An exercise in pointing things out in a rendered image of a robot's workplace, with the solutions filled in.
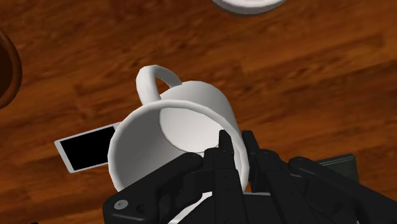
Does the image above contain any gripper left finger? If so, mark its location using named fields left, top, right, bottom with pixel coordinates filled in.
left=102, top=129, right=249, bottom=224

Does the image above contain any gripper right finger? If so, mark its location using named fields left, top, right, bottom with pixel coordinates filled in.
left=242, top=130, right=397, bottom=224

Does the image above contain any white mug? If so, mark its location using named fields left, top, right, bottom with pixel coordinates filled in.
left=107, top=64, right=250, bottom=193

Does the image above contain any dark green box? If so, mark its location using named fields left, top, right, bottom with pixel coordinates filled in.
left=316, top=153, right=361, bottom=184

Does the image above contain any white tablet with black screen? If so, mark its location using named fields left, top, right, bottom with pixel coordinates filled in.
left=54, top=122, right=122, bottom=174

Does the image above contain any white plate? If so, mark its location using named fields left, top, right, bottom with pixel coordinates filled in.
left=212, top=0, right=288, bottom=17

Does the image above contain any brown round bowl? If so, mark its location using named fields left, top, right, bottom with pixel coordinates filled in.
left=0, top=30, right=23, bottom=109

